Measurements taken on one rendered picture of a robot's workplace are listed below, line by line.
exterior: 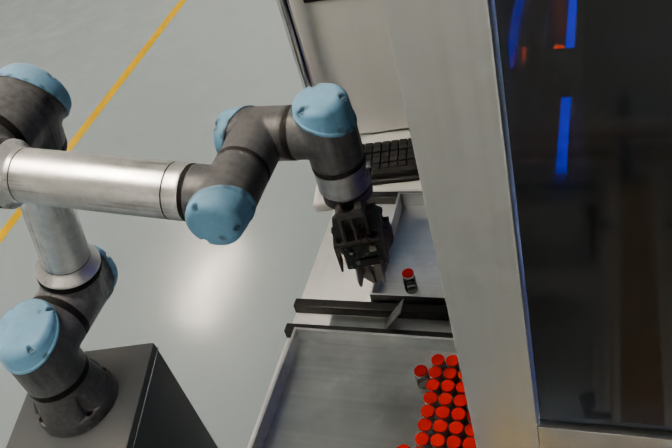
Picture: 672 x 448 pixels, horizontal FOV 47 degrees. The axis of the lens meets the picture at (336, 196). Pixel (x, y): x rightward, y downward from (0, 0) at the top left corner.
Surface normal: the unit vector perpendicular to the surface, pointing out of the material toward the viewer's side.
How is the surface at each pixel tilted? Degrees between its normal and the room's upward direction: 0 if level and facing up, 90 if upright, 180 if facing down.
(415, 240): 0
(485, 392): 90
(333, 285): 0
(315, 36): 90
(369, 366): 0
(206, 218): 90
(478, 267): 90
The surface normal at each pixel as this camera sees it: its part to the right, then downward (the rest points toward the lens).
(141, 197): -0.27, 0.31
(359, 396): -0.23, -0.74
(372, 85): -0.10, 0.66
